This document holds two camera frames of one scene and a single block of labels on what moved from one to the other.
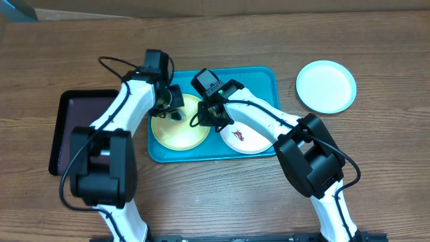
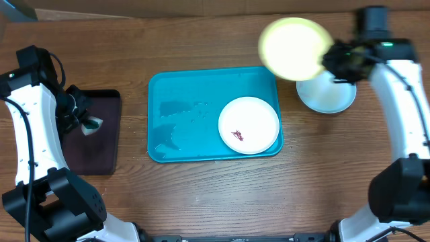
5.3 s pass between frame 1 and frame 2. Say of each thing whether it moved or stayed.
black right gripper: moved
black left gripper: moved
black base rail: stayed
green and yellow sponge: moved
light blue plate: stayed
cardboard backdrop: stayed
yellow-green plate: moved
